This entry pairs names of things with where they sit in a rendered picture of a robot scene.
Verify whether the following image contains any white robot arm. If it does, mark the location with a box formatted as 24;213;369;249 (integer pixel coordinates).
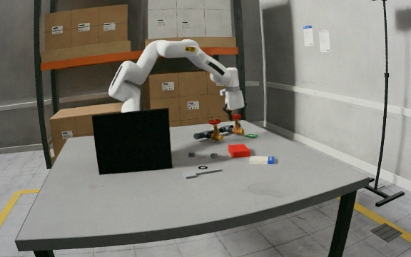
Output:
108;39;240;112

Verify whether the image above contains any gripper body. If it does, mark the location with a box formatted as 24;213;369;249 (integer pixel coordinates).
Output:
225;90;244;110

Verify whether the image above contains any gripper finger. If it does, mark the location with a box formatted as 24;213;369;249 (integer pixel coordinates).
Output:
223;103;233;121
239;102;247;119

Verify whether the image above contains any red rectangular block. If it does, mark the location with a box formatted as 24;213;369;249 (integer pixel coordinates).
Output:
228;144;250;158

